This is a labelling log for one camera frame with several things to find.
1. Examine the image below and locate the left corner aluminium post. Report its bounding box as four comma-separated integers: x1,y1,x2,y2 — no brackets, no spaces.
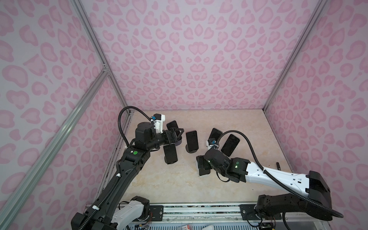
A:
70,0,127,107

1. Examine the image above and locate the black phone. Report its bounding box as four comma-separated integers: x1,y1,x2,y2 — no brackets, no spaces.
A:
221,134,240,157
163,143,178,164

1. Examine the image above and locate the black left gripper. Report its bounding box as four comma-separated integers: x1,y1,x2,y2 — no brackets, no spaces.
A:
146,127,184,152

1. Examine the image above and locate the purple phone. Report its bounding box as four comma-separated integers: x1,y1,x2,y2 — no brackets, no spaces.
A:
166,120,178,130

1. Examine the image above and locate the corner aluminium post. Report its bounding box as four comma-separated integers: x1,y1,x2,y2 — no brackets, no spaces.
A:
263,0,330,113
70,0,127,107

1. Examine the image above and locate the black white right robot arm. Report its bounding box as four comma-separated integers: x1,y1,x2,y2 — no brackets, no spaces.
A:
203,149,336,221

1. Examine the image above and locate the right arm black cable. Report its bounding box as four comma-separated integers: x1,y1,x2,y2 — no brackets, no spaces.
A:
215,130,345,219

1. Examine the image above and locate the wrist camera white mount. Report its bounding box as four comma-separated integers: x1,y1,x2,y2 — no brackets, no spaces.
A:
151,114,165,133
206,138,218,150

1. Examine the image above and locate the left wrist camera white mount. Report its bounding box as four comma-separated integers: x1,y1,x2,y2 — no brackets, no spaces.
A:
151,114,165,133

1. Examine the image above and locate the centre right green phone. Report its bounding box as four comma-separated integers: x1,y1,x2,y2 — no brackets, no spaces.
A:
209,128,223,141

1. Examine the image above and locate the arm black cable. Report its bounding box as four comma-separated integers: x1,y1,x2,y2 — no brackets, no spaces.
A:
215,130,345,219
117,106,152,148

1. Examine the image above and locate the right corner aluminium post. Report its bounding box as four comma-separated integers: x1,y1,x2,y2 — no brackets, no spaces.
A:
263,0,330,113

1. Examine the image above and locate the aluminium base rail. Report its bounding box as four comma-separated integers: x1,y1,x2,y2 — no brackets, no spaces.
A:
77,201,331,230

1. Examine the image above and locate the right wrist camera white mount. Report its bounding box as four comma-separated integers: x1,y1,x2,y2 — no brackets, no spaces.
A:
206,138,218,150

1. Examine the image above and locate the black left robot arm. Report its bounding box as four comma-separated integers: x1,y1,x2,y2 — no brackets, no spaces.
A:
71,121,184,230

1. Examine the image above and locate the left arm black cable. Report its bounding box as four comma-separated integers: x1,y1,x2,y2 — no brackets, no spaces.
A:
117,106,152,148

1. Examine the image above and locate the centre round black stand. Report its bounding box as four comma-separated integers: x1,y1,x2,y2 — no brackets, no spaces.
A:
186,145,198,154

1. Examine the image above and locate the white phone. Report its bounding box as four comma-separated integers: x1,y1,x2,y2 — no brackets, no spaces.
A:
196,155,211,176

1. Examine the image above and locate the left diagonal aluminium beam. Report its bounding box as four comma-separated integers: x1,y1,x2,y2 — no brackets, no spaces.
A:
1,70,109,230

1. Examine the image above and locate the green phone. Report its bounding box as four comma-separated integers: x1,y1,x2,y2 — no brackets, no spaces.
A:
186,130,199,150
209,128,223,141

